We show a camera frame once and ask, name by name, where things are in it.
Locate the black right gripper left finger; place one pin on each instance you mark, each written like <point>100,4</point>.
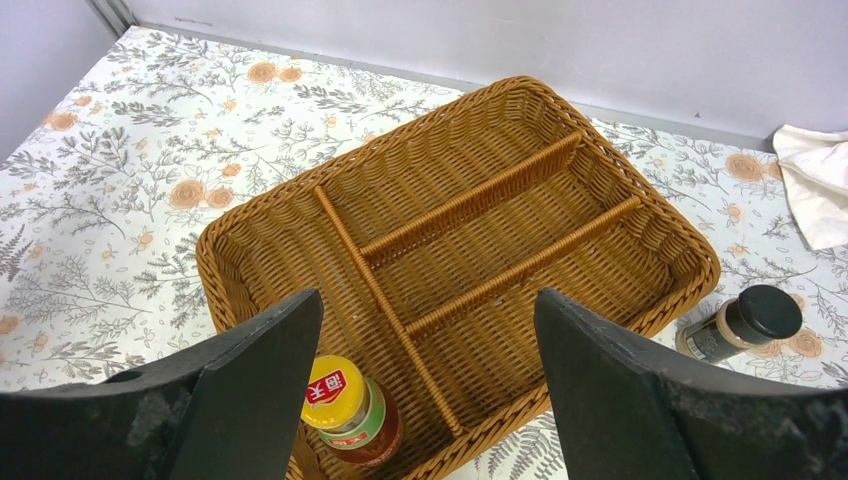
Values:
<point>226,408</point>

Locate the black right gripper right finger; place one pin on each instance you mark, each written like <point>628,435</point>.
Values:
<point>627,407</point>

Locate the red sauce bottle yellow cap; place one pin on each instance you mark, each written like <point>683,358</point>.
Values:
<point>353,414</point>

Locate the brown wicker divided basket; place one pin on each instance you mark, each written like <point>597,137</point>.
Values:
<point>429,245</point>

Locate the small dark pepper jar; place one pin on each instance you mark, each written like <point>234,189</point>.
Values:
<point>758,316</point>

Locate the white crumpled cloth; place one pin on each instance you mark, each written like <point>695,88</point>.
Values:
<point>814,170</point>

